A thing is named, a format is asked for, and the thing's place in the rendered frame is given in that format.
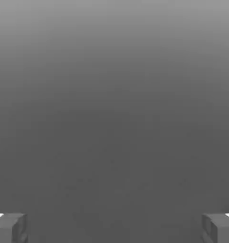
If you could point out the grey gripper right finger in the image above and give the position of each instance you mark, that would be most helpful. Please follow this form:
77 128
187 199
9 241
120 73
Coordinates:
221 229

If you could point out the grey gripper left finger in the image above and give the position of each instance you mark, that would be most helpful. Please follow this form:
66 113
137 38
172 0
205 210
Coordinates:
6 229

